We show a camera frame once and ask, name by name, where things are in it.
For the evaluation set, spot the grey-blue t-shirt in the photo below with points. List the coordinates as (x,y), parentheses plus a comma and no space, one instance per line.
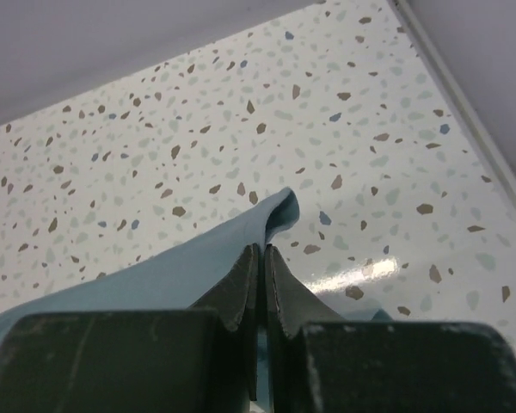
(176,278)

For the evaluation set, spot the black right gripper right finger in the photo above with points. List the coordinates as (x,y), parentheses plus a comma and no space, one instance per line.
(321,362)

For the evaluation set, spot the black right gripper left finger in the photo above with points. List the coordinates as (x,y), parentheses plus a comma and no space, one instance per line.
(202,359)

